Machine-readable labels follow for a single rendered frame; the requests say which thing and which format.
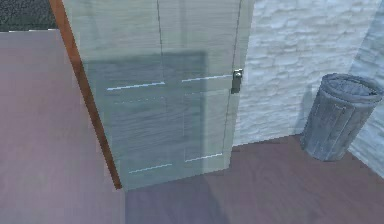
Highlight grey ribbed waste bin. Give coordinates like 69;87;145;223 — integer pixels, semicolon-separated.
299;72;384;163

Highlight pale grey-green room door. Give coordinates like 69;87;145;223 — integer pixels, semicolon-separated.
49;0;256;192

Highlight silver door handle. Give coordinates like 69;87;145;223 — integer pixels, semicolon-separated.
230;68;244;95

